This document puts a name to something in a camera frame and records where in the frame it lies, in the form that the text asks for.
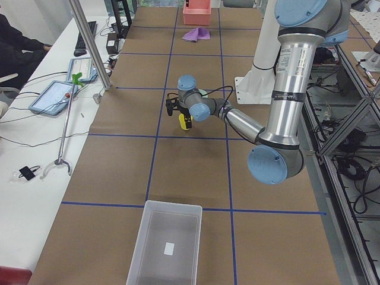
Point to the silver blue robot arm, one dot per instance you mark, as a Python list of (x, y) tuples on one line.
[(301, 27)]

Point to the yellow plastic cup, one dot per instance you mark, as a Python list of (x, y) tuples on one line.
[(181, 121)]

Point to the seated person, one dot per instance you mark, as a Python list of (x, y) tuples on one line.
[(19, 55)]

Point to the pink plastic bin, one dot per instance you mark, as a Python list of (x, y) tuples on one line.
[(197, 12)]

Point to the blue teach pendant far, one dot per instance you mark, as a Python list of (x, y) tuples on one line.
[(83, 65)]

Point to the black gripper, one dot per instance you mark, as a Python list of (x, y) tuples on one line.
[(184, 111)]

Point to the aluminium frame post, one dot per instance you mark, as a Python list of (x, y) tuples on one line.
[(84, 29)]

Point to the blue teach pendant near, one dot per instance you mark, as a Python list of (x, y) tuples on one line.
[(53, 99)]

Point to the clear plastic box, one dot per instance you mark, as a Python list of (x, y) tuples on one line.
[(167, 245)]

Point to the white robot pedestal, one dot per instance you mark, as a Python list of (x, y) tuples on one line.
[(257, 85)]

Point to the black computer mouse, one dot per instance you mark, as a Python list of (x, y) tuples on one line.
[(79, 52)]

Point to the small black box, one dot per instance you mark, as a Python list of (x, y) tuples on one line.
[(112, 44)]

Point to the black dongle in bag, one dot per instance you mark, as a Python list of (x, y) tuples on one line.
[(25, 174)]

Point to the small metal weight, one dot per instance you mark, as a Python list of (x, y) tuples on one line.
[(97, 98)]

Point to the blue teach pendant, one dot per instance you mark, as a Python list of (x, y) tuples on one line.
[(53, 99), (83, 65)]

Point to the purple cloth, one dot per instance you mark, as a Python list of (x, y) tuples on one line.
[(196, 34)]

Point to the mint green bowl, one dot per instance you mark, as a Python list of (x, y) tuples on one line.
[(203, 93)]

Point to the reacher grabber tool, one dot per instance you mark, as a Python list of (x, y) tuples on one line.
[(60, 160)]

